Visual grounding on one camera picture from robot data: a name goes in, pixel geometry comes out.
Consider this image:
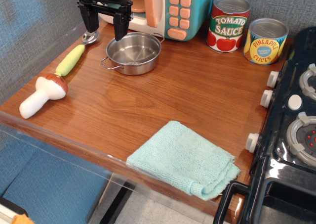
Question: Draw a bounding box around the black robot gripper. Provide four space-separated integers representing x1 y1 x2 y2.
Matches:
78 0 133 41

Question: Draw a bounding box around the light blue cloth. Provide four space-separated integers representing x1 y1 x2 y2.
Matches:
127 121 240 201

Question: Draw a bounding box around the plush toy mushroom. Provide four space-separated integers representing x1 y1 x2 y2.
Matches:
19 74 68 119

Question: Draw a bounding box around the small steel pot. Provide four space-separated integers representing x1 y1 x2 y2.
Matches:
100 32 165 76

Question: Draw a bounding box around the teal toy microwave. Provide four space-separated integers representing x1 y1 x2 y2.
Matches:
98 0 215 42

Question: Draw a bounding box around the tomato sauce can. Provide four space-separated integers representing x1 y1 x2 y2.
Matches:
207 0 251 52

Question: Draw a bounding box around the pineapple slices can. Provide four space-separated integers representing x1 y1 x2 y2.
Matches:
243 18 289 65

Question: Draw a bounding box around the black toy stove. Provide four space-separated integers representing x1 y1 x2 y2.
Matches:
214 27 316 224

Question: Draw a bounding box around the green handled metal spoon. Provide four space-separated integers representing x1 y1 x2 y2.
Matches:
55 31 99 77

